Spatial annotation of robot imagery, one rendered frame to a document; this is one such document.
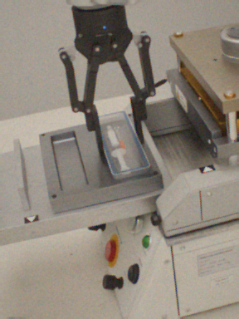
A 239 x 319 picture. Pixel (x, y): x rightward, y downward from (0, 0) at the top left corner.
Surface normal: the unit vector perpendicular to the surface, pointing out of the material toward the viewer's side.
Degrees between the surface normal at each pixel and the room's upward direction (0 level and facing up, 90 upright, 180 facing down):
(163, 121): 90
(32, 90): 90
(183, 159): 0
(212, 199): 90
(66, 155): 0
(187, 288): 90
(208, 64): 0
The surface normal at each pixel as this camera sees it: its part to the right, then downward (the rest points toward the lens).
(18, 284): -0.14, -0.83
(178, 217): 0.19, 0.50
